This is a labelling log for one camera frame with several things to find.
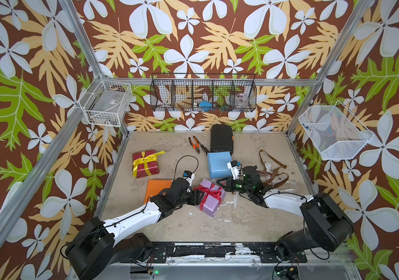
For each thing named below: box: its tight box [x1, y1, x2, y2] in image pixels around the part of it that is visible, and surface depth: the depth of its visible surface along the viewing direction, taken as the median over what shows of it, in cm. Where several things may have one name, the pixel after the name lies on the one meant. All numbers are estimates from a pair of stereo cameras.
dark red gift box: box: [132, 149, 160, 179], surface depth 97 cm
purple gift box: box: [199, 178, 226, 218], surface depth 84 cm
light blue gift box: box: [207, 151, 233, 179], surface depth 102 cm
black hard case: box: [210, 123, 235, 156], surface depth 117 cm
